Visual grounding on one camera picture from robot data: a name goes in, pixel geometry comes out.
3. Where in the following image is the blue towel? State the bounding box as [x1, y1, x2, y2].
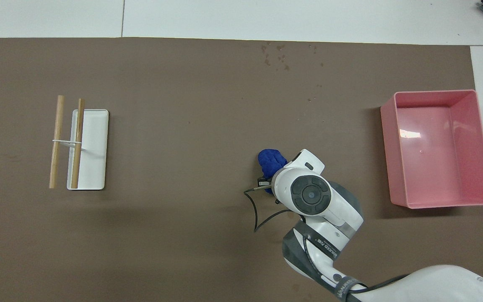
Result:
[258, 149, 288, 194]

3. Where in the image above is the brown table mat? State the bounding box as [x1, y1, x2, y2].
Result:
[0, 37, 483, 302]

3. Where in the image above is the white rack with wooden rods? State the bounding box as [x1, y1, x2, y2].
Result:
[52, 109, 110, 191]

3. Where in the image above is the pink plastic bin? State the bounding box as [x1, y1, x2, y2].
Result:
[381, 90, 483, 209]

